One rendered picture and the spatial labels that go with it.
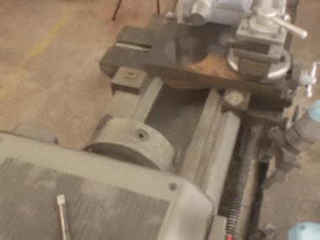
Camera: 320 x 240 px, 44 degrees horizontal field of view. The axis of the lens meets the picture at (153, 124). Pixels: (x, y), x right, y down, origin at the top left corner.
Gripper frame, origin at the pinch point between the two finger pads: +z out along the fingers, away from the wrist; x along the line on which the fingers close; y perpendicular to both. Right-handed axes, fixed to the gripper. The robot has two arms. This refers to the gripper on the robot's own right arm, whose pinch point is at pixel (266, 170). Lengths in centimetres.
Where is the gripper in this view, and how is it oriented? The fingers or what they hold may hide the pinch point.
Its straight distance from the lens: 152.4
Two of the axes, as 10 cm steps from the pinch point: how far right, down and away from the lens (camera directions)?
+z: -3.9, 6.5, 6.6
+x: 1.9, -6.4, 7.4
